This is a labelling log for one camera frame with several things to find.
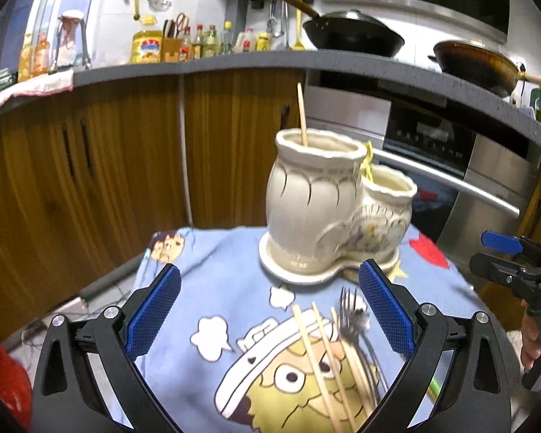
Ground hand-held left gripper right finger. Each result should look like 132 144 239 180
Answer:
359 259 512 433

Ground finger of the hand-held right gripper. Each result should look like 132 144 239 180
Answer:
470 253 530 288
481 231 541 271

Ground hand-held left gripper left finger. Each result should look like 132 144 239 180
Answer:
31 263 183 433

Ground metal fork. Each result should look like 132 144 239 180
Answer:
338 286 382 393

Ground cream ceramic utensil holder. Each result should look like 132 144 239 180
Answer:
267 128 418 270

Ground person's right hand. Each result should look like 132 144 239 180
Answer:
520 312 539 371

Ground grey metal tube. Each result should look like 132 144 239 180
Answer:
82 253 141 302

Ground blue cartoon printed blanket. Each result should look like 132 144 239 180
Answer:
101 226 524 433

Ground cream ceramic saucer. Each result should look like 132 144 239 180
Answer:
258 232 402 286

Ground stainless steel oven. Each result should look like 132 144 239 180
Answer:
304 70 541 253

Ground wooden cabinet door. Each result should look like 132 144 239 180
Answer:
182 69 308 232
0 110 79 341
67 76 194 289

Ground yellow plastic spoon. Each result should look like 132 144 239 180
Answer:
361 141 376 187

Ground red plastic bag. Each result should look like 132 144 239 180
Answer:
0 334 33 430

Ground pink-edged white cloth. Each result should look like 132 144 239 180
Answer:
0 70 76 110

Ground wooden knife block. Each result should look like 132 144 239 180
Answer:
161 19 184 63

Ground large yellow oil bottle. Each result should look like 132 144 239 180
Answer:
130 14 164 65

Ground grey kitchen countertop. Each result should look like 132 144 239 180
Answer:
0 49 541 163

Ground row of seasoning bottles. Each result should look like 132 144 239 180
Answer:
179 21 234 60

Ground orange oil bottles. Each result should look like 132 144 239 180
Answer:
17 31 51 83

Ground covered glass jar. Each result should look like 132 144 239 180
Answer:
49 10 93 73

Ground white plastic jug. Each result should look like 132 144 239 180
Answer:
233 28 259 53

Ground yellow spatula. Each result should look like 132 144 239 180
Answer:
291 4 306 51

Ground metal oven handle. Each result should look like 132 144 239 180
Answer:
373 148 522 218

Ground brown pan with wooden handle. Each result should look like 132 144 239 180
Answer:
428 40 541 99

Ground black wok with wooden handle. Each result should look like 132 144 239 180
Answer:
265 0 406 58

